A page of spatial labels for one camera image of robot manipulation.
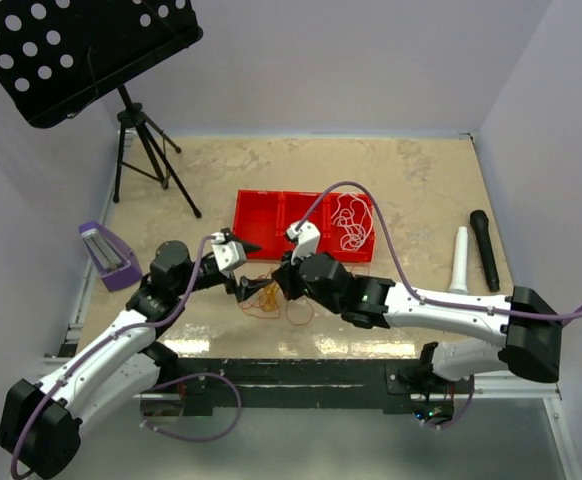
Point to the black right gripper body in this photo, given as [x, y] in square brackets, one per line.
[294, 285]

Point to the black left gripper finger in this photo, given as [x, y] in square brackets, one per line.
[258, 286]
[229, 237]

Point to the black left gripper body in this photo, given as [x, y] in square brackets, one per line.
[231, 284]

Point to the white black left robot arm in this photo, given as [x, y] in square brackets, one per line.
[43, 422]

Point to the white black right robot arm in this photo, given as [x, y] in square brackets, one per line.
[519, 333]

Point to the red left plastic bin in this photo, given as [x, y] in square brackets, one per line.
[257, 221]

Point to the red right plastic bin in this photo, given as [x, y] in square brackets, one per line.
[350, 227]

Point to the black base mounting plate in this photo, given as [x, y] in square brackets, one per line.
[291, 382]

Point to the purple metronome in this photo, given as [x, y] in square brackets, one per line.
[116, 262]

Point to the white microphone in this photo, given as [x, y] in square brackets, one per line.
[458, 283]

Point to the black microphone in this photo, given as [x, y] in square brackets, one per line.
[480, 226]

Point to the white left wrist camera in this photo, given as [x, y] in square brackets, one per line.
[228, 257]

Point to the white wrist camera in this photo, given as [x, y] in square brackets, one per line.
[228, 257]
[305, 237]

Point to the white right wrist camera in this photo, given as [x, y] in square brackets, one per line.
[305, 237]

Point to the aluminium front rail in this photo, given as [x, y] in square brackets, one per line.
[321, 387]

